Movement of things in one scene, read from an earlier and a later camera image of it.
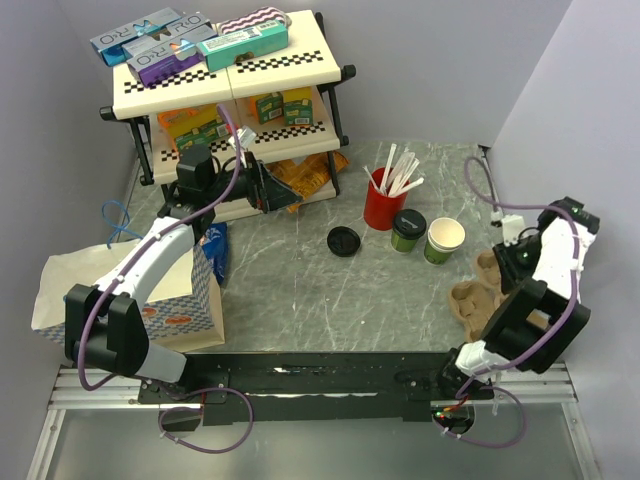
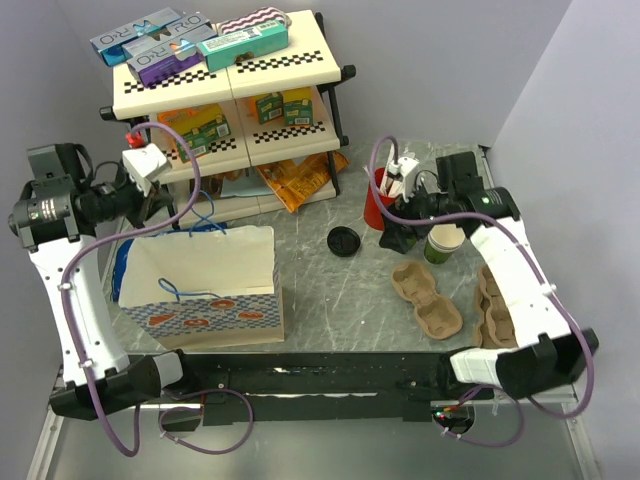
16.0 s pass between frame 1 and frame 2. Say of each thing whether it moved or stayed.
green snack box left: stayed
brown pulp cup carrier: moved
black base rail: stayed
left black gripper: moved
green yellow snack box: stayed
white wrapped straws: stayed
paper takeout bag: moved
